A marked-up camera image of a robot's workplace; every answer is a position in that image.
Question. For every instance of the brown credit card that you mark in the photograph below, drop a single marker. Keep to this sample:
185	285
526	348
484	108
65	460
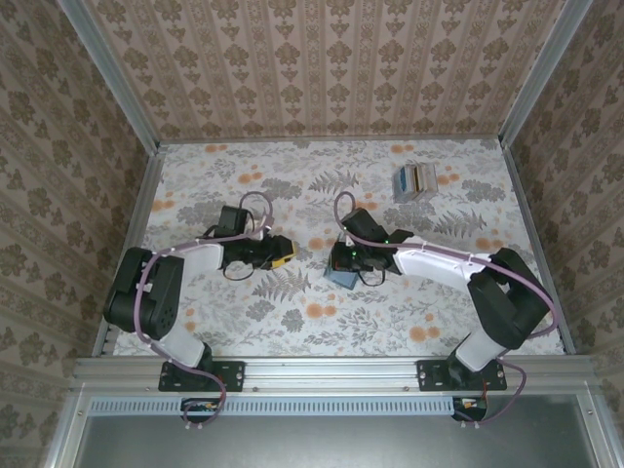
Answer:
418	178

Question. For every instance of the black controller board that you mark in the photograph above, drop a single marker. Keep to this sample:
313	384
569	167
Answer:
200	409
470	408

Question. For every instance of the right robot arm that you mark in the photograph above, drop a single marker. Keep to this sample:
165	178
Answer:
502	307

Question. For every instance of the floral table cover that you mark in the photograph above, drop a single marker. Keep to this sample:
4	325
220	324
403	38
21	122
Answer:
302	322

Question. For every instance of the aluminium frame post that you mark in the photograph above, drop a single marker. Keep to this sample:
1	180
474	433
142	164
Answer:
541	73
109	73

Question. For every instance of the blue credit card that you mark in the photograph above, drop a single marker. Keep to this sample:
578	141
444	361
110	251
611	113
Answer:
402	179

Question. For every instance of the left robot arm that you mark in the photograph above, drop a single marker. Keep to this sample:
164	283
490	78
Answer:
161	302

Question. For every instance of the aluminium frame rail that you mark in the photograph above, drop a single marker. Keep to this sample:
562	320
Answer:
331	373
141	205
331	141
536	234

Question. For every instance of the blue card holder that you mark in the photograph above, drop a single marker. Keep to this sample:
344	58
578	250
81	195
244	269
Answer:
343	280

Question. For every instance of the clear acrylic card stand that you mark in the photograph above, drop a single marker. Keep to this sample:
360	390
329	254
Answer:
414	196

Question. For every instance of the grey metal panel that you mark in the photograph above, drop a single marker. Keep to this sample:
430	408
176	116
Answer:
317	443

